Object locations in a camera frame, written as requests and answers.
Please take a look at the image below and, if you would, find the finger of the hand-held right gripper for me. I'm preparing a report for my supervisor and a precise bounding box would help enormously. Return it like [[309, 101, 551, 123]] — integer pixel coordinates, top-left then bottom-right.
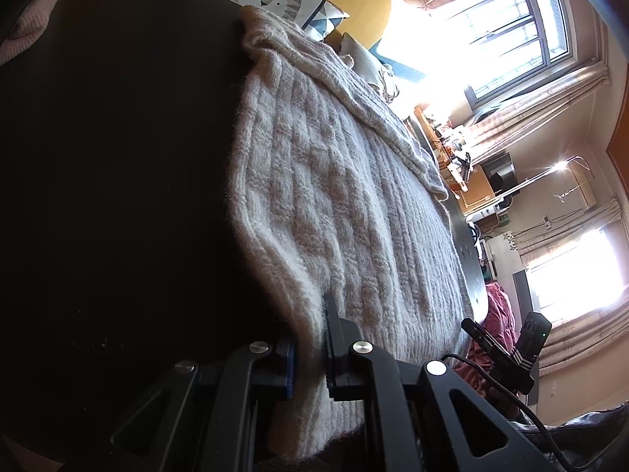
[[461, 317, 536, 395]]

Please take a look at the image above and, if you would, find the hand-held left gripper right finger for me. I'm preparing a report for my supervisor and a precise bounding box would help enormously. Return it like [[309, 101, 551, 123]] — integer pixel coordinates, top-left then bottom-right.
[[322, 292, 556, 472]]

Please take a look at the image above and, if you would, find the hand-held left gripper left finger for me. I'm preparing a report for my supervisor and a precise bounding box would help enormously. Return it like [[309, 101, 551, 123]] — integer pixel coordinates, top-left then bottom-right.
[[110, 319, 298, 472]]

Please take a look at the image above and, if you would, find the white knit sweater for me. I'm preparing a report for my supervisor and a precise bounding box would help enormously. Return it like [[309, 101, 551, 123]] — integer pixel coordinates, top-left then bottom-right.
[[228, 5, 475, 460]]

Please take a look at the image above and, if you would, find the red blanket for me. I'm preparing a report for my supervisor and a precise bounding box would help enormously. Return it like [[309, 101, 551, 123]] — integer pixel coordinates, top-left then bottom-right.
[[464, 280, 517, 399]]

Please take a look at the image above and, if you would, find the bright side window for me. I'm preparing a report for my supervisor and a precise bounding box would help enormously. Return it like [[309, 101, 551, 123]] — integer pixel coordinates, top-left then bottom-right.
[[528, 226, 629, 315]]

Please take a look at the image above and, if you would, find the white floral box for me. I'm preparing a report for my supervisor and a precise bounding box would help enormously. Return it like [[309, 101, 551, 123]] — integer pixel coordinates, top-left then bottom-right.
[[486, 233, 522, 276]]

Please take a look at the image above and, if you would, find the beige side window curtain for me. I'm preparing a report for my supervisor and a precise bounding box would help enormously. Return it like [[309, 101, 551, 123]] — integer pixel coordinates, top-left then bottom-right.
[[511, 197, 625, 266]]

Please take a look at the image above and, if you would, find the person's black leather jacket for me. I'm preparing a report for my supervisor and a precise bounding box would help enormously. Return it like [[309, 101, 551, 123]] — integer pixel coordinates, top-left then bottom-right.
[[511, 403, 629, 472]]

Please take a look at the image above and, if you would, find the white floor lamp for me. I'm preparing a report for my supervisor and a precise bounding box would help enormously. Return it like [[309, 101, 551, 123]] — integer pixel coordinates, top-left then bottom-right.
[[496, 155, 595, 207]]

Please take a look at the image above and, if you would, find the black television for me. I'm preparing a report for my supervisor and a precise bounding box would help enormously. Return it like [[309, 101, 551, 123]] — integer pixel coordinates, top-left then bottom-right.
[[479, 152, 517, 197]]

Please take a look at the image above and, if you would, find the wooden side table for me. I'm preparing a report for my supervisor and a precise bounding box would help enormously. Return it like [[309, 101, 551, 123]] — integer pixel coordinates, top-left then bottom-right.
[[413, 105, 475, 202]]

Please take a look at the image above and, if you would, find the deer print pillow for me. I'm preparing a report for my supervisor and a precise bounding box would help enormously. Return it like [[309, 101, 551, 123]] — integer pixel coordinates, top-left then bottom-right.
[[339, 32, 408, 104]]

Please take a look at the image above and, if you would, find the barred window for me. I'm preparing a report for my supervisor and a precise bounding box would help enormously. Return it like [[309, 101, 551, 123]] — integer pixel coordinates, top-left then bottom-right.
[[383, 0, 576, 109]]

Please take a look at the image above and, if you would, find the cream folded cloth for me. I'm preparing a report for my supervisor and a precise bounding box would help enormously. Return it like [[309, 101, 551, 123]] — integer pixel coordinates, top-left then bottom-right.
[[0, 0, 79, 67]]

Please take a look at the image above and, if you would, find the black cable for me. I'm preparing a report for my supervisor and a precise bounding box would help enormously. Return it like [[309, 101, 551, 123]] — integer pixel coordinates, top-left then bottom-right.
[[440, 353, 629, 471]]

